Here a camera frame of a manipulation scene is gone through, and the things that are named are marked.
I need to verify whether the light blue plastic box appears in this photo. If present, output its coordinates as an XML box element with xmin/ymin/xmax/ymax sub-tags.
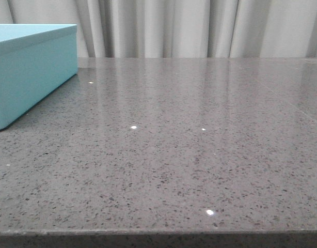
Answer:
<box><xmin>0</xmin><ymin>24</ymin><xmax>78</xmax><ymax>130</ymax></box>

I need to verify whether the white pleated curtain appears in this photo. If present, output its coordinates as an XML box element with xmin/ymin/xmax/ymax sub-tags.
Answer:
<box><xmin>0</xmin><ymin>0</ymin><xmax>317</xmax><ymax>58</ymax></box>

